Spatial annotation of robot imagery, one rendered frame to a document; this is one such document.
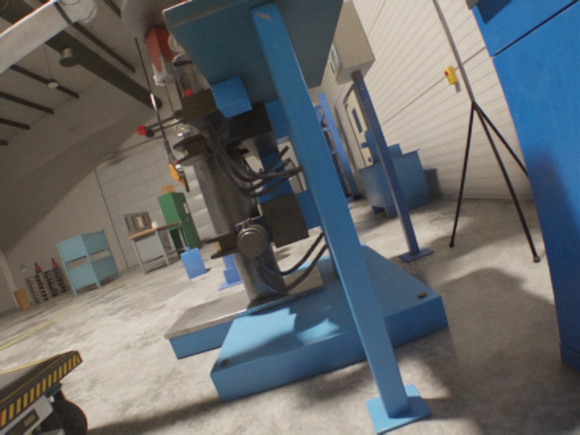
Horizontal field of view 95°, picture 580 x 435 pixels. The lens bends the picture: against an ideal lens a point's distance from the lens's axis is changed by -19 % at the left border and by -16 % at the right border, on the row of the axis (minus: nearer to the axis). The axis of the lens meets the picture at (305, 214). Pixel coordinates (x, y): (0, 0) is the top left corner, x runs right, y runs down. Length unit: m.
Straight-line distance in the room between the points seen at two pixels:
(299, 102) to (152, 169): 12.85
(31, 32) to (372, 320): 1.65
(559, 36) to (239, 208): 1.39
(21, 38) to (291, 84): 1.28
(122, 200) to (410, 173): 11.98
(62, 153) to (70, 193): 1.76
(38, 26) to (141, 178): 12.14
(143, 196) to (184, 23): 12.93
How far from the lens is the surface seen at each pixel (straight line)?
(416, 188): 3.75
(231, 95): 1.07
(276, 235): 1.33
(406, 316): 1.13
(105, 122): 14.79
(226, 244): 1.50
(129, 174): 13.89
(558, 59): 0.67
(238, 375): 1.17
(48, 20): 1.70
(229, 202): 1.60
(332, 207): 0.67
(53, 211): 16.01
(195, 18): 0.76
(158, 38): 2.09
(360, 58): 1.96
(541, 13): 0.68
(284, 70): 0.71
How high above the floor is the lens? 0.60
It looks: 4 degrees down
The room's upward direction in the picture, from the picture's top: 19 degrees counter-clockwise
